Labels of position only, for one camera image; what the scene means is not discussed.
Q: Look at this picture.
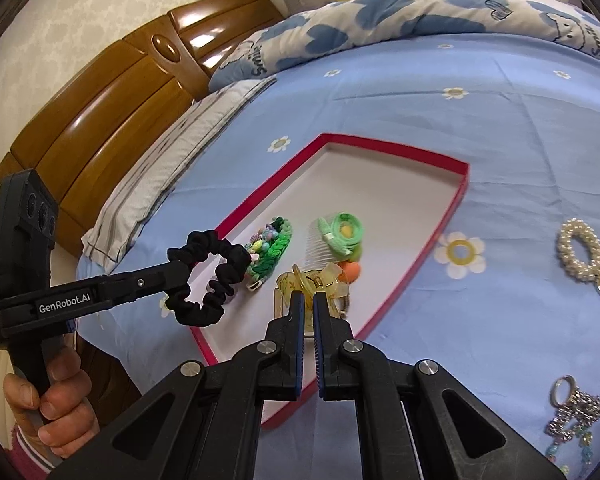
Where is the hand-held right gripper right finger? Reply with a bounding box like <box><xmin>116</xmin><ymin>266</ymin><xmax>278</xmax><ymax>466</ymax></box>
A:
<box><xmin>313</xmin><ymin>290</ymin><xmax>571</xmax><ymax>480</ymax></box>

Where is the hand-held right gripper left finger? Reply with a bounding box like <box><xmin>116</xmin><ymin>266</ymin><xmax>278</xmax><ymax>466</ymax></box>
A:
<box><xmin>45</xmin><ymin>291</ymin><xmax>306</xmax><ymax>480</ymax></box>

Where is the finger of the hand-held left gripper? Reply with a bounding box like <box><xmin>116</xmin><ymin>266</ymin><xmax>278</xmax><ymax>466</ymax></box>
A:
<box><xmin>111</xmin><ymin>280</ymin><xmax>191</xmax><ymax>312</ymax></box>
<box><xmin>97</xmin><ymin>258</ymin><xmax>195</xmax><ymax>292</ymax></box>

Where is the yellow bear hair claw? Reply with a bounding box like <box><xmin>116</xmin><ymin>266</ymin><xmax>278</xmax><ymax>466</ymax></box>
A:
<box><xmin>272</xmin><ymin>262</ymin><xmax>354</xmax><ymax>339</ymax></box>

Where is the green braided bracelet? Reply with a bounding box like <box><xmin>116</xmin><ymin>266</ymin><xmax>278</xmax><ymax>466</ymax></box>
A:
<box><xmin>244</xmin><ymin>216</ymin><xmax>295</xmax><ymax>292</ymax></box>

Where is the clear comb with hearts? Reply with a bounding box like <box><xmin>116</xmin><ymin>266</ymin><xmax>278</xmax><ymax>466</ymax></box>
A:
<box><xmin>300</xmin><ymin>222</ymin><xmax>364</xmax><ymax>281</ymax></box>

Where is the black scrunchie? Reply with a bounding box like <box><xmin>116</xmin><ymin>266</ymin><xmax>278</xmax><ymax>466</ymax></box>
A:
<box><xmin>167</xmin><ymin>229</ymin><xmax>253</xmax><ymax>328</ymax></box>

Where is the pastel flower bead bracelet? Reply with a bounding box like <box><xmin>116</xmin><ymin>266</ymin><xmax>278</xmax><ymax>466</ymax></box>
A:
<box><xmin>244</xmin><ymin>224</ymin><xmax>281</xmax><ymax>256</ymax></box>

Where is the light green hair tie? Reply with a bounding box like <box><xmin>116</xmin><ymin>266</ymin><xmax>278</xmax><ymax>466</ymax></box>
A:
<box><xmin>316</xmin><ymin>212</ymin><xmax>366</xmax><ymax>257</ymax></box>

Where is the red shallow box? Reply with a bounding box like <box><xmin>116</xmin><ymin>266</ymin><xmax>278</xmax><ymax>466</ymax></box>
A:
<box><xmin>187</xmin><ymin>132</ymin><xmax>471</xmax><ymax>431</ymax></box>

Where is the person's left hand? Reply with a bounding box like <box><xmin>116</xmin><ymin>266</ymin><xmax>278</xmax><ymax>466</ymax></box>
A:
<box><xmin>2</xmin><ymin>345</ymin><xmax>101</xmax><ymax>461</ymax></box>

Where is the striped pillow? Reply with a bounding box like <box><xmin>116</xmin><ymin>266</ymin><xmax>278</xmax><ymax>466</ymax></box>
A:
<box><xmin>82</xmin><ymin>75</ymin><xmax>279</xmax><ymax>276</ymax></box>

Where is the wooden headboard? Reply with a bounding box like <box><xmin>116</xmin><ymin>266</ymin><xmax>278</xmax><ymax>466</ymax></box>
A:
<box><xmin>0</xmin><ymin>0</ymin><xmax>286</xmax><ymax>261</ymax></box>

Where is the blue and white quilt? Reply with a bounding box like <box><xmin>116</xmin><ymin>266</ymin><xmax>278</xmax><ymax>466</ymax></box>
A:
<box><xmin>208</xmin><ymin>0</ymin><xmax>600</xmax><ymax>94</ymax></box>

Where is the metal ring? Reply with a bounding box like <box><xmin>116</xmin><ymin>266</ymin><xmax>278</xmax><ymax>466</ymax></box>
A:
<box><xmin>548</xmin><ymin>375</ymin><xmax>579</xmax><ymax>406</ymax></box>

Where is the pearl bracelet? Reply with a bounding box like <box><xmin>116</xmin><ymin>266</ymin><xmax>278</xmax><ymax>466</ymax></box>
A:
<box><xmin>556</xmin><ymin>218</ymin><xmax>600</xmax><ymax>297</ymax></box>

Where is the glass bead bracelet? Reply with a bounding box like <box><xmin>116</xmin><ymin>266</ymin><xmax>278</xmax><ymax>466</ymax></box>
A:
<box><xmin>544</xmin><ymin>420</ymin><xmax>600</xmax><ymax>476</ymax></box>

